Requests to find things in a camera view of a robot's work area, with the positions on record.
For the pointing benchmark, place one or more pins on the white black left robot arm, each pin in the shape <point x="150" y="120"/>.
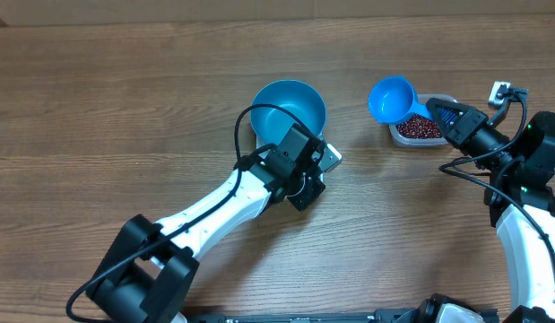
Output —
<point x="149" y="268"/>

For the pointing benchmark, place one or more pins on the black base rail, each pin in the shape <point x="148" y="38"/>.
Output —
<point x="436" y="308"/>

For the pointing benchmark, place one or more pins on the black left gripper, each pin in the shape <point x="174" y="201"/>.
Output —
<point x="315" y="189"/>

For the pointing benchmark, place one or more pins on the teal metal bowl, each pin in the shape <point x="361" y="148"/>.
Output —
<point x="300" y="99"/>

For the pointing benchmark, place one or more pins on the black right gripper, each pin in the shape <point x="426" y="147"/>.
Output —
<point x="465" y="126"/>

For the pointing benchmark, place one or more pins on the blue plastic measuring scoop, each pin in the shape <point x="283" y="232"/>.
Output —
<point x="394" y="101"/>

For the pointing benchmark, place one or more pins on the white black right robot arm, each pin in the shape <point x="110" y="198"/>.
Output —
<point x="515" y="173"/>

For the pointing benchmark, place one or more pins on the clear container of red beans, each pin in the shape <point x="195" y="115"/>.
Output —
<point x="417" y="132"/>

